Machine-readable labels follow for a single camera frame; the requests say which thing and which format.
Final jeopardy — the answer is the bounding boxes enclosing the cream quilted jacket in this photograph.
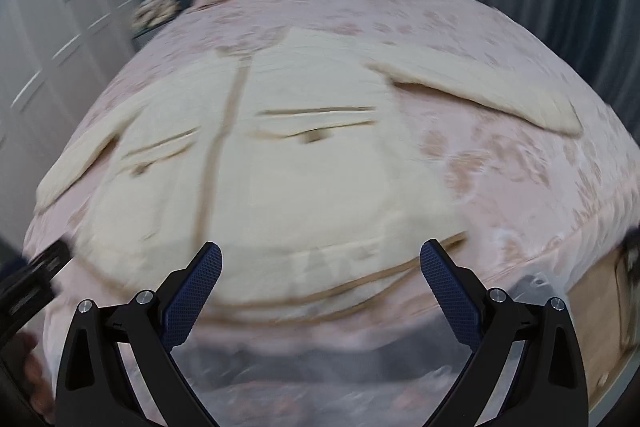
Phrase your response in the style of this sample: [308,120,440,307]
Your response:
[36,28,582,320]

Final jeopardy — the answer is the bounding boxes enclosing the pile of cream clothes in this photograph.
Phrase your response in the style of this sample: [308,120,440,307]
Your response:
[131,0,180,32]

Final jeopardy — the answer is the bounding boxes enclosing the person's left hand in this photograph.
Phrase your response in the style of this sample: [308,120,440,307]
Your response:
[1,331,55,426]

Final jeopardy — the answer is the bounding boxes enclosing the grey heart-pattern bed skirt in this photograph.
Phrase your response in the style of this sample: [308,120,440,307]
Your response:
[169,273,566,388]

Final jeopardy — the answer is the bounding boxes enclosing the pink butterfly bed quilt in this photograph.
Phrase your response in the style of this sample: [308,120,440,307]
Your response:
[22,0,640,427]

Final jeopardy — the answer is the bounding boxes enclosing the white wardrobe with red decals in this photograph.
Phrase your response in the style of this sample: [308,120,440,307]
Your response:
[1,0,139,244]

